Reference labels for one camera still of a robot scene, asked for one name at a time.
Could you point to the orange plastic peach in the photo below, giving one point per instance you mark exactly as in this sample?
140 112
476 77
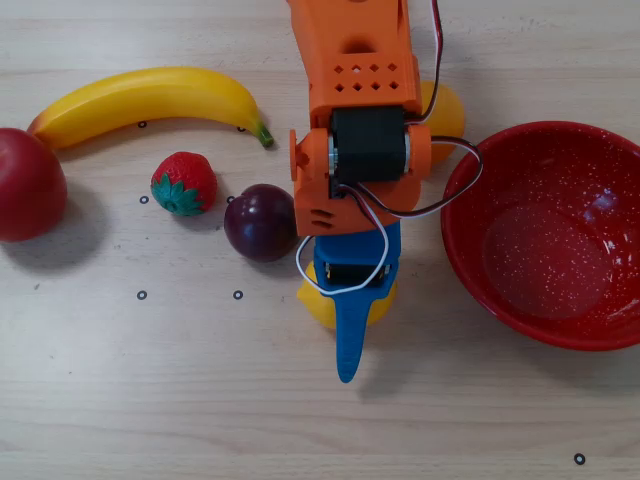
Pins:
450 112

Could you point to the red plastic apple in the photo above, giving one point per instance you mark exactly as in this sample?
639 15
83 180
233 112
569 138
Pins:
27 185

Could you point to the dark purple plastic plum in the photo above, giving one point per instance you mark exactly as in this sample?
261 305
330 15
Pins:
260 222

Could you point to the red plastic strawberry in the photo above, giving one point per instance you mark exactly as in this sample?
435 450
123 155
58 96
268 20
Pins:
187 177

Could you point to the yellow plastic banana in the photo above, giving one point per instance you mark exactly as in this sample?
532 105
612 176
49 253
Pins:
150 95

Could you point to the blue gripper with motor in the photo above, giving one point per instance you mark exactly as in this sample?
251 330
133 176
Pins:
356 254

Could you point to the yellow plastic lemon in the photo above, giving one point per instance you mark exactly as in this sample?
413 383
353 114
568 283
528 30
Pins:
316 306

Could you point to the red speckled bowl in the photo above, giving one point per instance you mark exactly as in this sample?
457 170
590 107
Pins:
540 260

